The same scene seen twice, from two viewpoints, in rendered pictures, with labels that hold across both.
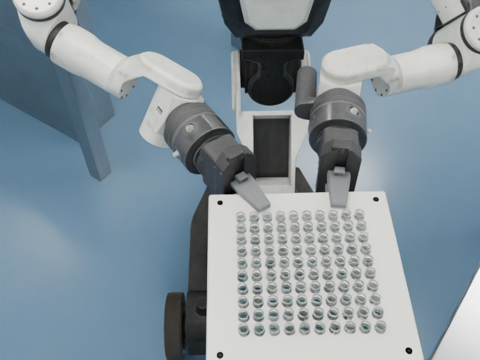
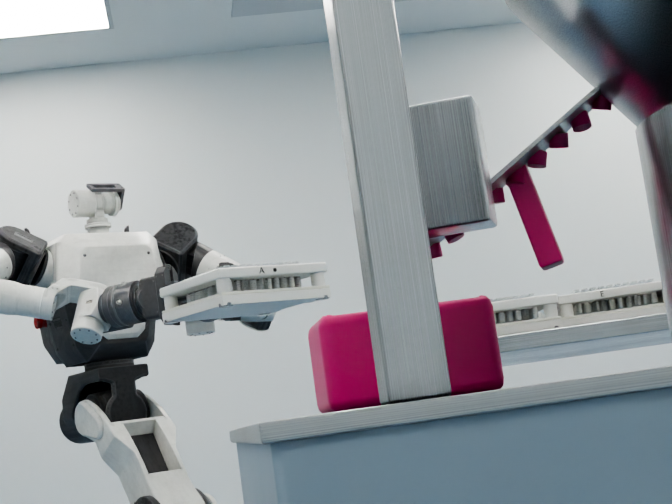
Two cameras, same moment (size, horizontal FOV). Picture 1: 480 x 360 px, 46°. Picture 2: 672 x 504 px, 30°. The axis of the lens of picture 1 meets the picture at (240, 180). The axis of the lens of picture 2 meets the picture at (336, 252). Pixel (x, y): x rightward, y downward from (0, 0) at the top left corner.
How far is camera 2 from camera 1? 232 cm
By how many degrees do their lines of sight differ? 66
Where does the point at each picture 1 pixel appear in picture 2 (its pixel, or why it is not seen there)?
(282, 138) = (154, 450)
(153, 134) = (88, 320)
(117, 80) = (50, 293)
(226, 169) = (164, 270)
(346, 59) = not seen: hidden behind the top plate
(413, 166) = not seen: outside the picture
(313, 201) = not seen: hidden behind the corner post
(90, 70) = (27, 293)
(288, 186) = (179, 469)
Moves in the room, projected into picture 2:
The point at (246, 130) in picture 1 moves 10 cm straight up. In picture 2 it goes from (122, 432) to (117, 388)
